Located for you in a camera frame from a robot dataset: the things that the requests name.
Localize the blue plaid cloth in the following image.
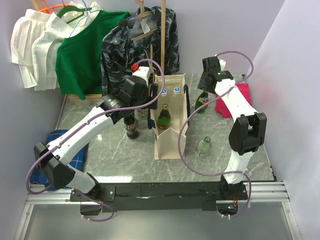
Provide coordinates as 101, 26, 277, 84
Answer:
29, 144, 89, 191

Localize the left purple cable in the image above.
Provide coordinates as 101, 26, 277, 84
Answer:
24, 58, 165, 223

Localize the dark patterned hanging shirt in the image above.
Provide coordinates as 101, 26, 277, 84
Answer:
100, 5, 180, 97

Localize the Coca-Cola glass bottle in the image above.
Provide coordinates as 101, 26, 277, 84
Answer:
123, 115, 139, 140

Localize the purple cable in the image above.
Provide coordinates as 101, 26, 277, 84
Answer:
177, 50, 255, 219
24, 58, 165, 223

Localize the aluminium rail frame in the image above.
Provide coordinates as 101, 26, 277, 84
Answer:
13, 181, 302, 240

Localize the orange hanger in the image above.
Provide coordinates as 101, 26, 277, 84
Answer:
38, 0, 67, 14

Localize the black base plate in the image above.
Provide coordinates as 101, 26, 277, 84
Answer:
69, 181, 252, 214

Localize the clear Chang soda bottle right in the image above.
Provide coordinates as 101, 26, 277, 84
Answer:
198, 136, 212, 158

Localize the cream canvas tote bag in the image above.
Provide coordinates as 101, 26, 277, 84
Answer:
147, 74, 190, 160

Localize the green Perrier bottle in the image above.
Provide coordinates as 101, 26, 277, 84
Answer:
158, 103, 171, 130
194, 91, 209, 110

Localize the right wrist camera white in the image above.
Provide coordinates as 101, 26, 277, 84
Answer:
215, 54, 227, 71

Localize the green hanging t-shirt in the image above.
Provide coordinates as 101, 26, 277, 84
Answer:
55, 10, 130, 100

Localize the clear Chang soda bottle left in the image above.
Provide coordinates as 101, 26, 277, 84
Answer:
137, 111, 148, 119

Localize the wooden hanger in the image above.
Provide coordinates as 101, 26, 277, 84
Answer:
129, 0, 158, 41

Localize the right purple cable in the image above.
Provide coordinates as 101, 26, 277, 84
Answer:
177, 50, 255, 219

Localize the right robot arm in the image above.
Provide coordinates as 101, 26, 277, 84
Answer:
197, 56, 267, 199

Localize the pink folded t-shirt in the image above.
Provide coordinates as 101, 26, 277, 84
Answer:
215, 83, 253, 118

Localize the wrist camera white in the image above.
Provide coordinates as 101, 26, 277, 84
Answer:
132, 66, 151, 83
215, 54, 227, 71

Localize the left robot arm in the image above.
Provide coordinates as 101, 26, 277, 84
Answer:
34, 76, 162, 201

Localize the clear chang soda bottle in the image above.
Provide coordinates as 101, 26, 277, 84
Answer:
198, 136, 212, 158
137, 111, 148, 119

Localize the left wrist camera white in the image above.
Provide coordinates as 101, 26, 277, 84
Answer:
132, 66, 151, 83

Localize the green hanger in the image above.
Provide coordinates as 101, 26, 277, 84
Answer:
56, 4, 92, 24

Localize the white hanging blouse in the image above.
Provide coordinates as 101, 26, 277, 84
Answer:
10, 1, 101, 91

